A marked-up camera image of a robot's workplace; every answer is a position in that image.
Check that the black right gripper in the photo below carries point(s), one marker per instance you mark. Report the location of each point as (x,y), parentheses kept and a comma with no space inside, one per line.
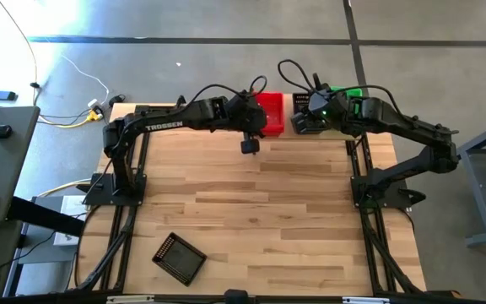
(329,107)

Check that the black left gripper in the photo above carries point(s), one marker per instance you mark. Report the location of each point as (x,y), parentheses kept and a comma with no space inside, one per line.
(247,114)

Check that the green slotted plastic basket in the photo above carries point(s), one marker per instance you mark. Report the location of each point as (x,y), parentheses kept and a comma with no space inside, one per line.
(346,91)

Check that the red basket with white print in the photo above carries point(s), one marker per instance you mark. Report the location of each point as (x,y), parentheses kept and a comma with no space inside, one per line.
(273,110)

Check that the black slotted plastic basket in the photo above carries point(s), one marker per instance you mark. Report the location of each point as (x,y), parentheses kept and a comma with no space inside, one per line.
(306,130)
(300,100)
(179,258)

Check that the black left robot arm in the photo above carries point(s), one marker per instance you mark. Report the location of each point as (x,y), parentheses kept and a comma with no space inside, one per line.
(163,125)

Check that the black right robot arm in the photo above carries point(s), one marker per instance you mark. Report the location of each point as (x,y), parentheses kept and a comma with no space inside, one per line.
(395,118)

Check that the black plug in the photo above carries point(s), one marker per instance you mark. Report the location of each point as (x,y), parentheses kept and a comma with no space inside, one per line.
(116,100)

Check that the white power adapter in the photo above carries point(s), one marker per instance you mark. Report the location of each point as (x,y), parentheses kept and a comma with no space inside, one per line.
(94,104)

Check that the white box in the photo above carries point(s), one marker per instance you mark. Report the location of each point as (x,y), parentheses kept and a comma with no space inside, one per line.
(74,204)

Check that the black desk beam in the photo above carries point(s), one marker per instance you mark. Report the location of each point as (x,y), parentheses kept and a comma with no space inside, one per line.
(44,216)

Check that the grey desk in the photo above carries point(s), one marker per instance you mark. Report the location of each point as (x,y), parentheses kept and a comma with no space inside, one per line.
(7,169)

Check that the grey lower panel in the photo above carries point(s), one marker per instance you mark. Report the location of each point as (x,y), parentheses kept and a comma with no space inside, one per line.
(40,249)

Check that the small black desk device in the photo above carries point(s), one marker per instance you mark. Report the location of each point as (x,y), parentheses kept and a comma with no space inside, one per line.
(1,131)

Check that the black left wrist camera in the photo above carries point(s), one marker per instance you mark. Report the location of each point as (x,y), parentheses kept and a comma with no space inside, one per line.
(250,146)

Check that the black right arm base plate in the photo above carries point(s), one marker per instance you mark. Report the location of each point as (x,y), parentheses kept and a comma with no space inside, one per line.
(359,200)

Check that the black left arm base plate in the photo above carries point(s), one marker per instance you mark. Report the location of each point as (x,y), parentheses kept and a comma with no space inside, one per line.
(99,196)

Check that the black aluminium extrusion frame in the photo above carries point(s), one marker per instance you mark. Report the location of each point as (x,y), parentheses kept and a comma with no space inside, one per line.
(376,274)

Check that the silver metal bracket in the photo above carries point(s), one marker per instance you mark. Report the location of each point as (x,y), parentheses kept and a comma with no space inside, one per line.
(131,299)
(365,300)

